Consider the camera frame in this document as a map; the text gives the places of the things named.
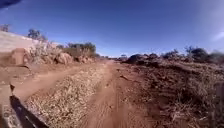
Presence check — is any dark rock mound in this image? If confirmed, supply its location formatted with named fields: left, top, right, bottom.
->
left=122, top=53, right=161, bottom=66

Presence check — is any group of green bushes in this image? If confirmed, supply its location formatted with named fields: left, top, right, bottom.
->
left=55, top=41, right=101, bottom=60

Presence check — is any red dirt track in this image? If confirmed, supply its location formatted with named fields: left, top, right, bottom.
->
left=0, top=59, right=158, bottom=128

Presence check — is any row of reddish boulders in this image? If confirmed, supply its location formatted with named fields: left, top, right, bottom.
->
left=9, top=46, right=96, bottom=66

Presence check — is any dry grass strip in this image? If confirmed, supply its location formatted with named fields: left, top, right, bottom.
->
left=24, top=62, right=109, bottom=128

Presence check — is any rough red earth ground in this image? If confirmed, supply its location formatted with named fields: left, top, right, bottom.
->
left=114, top=59, right=224, bottom=128

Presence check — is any tree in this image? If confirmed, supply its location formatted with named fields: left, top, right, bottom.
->
left=27, top=28, right=48, bottom=42

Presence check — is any group of dark bushes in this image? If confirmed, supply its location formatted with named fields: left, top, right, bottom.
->
left=161, top=45, right=224, bottom=64

